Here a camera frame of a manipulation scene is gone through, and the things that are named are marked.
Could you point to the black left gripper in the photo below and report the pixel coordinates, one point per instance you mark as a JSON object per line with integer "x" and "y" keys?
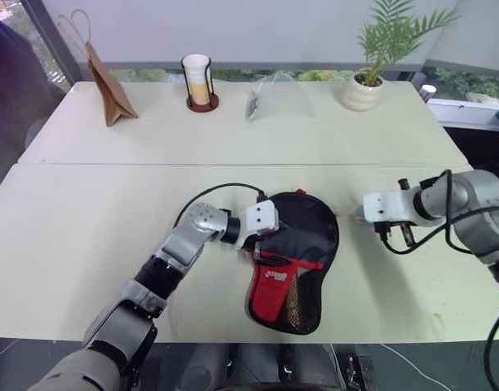
{"x": 270, "y": 238}

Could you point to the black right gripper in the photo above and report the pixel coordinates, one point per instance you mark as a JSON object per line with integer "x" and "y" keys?
{"x": 406, "y": 234}

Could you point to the black and red bag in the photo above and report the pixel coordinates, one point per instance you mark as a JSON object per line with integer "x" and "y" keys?
{"x": 314, "y": 228}

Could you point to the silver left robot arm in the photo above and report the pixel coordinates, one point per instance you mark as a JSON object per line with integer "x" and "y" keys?
{"x": 180, "y": 244}

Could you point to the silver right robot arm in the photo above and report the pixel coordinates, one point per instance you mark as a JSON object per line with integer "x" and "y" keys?
{"x": 478, "y": 191}

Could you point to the white side table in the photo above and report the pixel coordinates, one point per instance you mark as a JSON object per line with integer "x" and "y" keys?
{"x": 465, "y": 112}

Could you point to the clear plastic bag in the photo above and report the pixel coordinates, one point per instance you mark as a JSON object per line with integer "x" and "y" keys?
{"x": 282, "y": 97}

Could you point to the small white cup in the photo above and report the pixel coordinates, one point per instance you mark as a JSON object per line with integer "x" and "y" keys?
{"x": 428, "y": 93}

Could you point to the dark rounded shape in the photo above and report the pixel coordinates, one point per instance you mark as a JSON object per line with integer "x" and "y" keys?
{"x": 206, "y": 366}

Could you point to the white ribbed plant pot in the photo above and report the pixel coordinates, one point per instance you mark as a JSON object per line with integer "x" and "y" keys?
{"x": 361, "y": 95}

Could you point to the white cup in holder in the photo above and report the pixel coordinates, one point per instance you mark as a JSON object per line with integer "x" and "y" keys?
{"x": 202, "y": 108}

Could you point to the white cup with beige filling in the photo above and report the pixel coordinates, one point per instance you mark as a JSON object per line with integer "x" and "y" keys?
{"x": 196, "y": 81}

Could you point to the green palm plant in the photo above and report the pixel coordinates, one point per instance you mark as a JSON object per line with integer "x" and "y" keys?
{"x": 390, "y": 36}

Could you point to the brown paper bag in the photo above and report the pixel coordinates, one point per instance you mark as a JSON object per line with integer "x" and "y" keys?
{"x": 111, "y": 93}

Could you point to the person in dark clothing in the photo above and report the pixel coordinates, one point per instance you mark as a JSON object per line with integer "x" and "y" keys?
{"x": 13, "y": 102}

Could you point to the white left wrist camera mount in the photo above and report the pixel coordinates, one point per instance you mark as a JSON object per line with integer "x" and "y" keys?
{"x": 261, "y": 216}

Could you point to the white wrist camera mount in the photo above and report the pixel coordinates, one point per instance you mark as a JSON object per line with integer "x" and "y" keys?
{"x": 261, "y": 216}
{"x": 390, "y": 205}

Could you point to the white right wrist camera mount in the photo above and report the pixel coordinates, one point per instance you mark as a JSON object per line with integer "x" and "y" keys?
{"x": 390, "y": 205}

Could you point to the dark window frame post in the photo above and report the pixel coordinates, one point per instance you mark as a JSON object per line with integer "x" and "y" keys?
{"x": 49, "y": 32}

